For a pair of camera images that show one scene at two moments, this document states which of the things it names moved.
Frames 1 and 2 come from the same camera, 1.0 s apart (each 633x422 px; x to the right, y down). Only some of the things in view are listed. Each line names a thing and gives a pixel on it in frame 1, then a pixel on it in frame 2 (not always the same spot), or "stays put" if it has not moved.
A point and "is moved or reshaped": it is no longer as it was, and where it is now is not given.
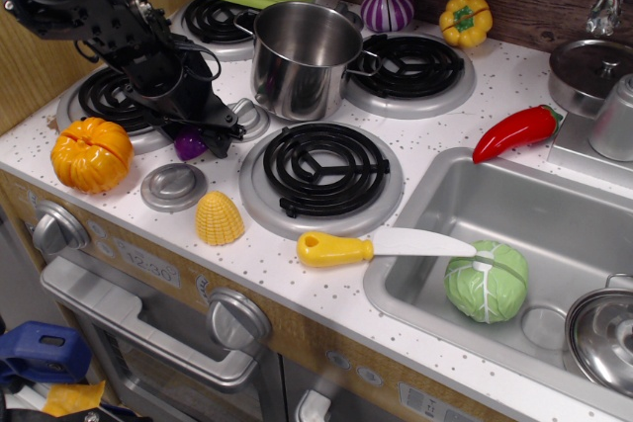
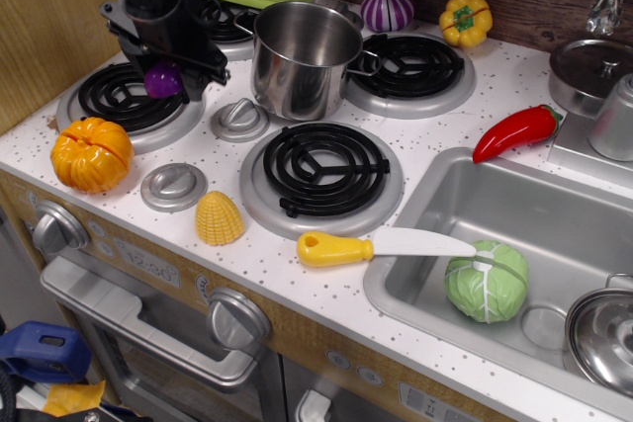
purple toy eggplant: x=190 y=142 is moved or reshaped
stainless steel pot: x=302 y=53 stays put
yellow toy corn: x=219 y=218 stays put
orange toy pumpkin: x=92 y=155 stays put
